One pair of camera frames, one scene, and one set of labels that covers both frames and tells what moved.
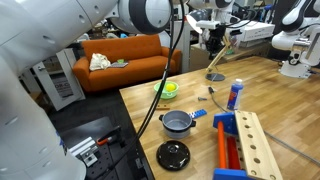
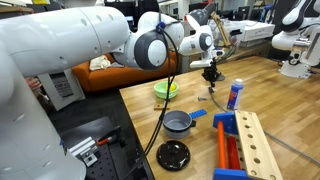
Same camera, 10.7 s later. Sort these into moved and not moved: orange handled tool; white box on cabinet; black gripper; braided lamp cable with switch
Moved: black gripper
Not moved: white box on cabinet; orange handled tool; braided lamp cable with switch
